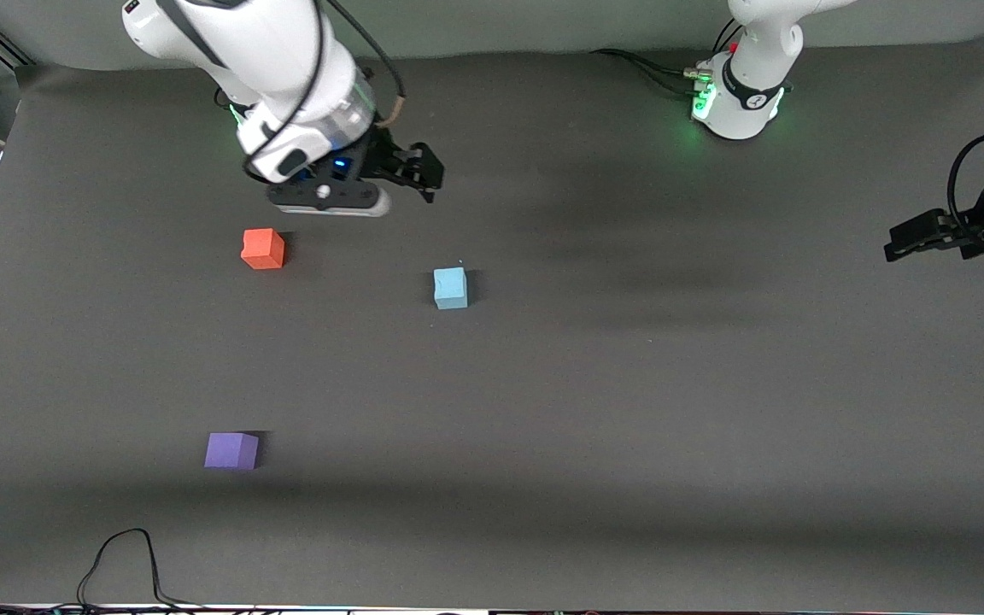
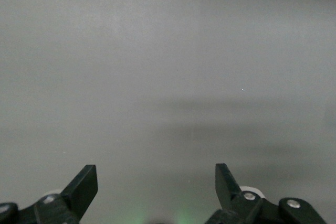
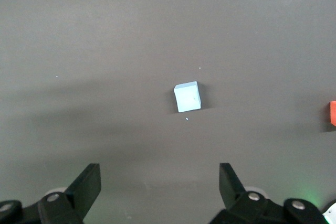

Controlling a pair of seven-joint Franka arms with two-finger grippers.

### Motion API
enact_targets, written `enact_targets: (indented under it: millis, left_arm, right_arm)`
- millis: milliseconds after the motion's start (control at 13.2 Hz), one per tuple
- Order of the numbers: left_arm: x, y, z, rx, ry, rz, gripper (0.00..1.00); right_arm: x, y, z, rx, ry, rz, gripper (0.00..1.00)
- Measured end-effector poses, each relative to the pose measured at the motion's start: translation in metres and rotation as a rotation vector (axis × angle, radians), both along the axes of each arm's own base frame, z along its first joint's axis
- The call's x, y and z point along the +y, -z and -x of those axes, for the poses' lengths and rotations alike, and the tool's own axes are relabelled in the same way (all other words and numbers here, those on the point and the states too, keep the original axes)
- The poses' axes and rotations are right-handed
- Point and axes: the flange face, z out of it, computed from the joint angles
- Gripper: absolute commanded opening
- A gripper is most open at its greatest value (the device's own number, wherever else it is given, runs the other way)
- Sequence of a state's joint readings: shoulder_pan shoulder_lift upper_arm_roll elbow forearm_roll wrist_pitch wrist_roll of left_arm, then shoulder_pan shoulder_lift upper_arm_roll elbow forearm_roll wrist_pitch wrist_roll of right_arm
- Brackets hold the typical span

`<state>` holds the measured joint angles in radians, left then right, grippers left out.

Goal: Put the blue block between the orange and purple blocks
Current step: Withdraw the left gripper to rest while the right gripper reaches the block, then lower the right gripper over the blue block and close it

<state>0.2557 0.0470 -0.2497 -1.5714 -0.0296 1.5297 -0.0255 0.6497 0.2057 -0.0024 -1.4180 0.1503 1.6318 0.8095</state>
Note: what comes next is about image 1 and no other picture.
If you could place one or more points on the orange foam block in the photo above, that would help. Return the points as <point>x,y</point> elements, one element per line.
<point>262,248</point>

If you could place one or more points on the dark grey table mat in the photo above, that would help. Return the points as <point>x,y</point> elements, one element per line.
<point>543,427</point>

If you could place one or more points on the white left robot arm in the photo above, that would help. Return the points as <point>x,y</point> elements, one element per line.
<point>752,51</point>

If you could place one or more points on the light blue foam block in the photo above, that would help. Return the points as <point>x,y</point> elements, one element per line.
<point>450,288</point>

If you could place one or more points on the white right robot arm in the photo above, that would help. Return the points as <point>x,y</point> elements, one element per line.
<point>270,51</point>

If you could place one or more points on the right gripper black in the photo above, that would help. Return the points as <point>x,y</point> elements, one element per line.
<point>386,161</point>

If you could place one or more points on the purple foam block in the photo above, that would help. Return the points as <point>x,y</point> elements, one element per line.
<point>231,451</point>

